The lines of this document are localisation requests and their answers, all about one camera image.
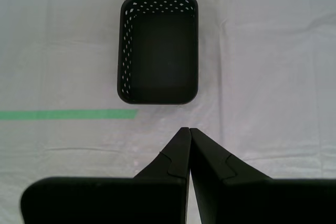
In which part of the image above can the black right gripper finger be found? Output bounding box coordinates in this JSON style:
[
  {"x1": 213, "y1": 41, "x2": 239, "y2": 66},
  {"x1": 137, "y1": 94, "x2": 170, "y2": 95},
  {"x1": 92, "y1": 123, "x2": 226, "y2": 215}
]
[
  {"x1": 20, "y1": 127, "x2": 191, "y2": 224},
  {"x1": 190, "y1": 127, "x2": 336, "y2": 224}
]

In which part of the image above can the long green tape line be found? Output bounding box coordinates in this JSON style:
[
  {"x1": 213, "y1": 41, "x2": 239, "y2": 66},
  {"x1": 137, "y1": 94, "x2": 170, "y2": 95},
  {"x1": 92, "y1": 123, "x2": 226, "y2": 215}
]
[{"x1": 0, "y1": 109, "x2": 139, "y2": 120}]

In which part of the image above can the black perforated plastic basket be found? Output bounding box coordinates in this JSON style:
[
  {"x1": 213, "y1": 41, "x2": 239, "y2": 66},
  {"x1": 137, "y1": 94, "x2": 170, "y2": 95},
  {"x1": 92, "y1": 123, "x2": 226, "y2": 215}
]
[{"x1": 117, "y1": 0, "x2": 199, "y2": 105}]

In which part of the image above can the white plastic table cover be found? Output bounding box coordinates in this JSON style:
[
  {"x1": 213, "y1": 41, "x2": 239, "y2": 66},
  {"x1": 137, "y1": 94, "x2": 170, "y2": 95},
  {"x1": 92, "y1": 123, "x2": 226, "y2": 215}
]
[{"x1": 0, "y1": 0, "x2": 336, "y2": 224}]

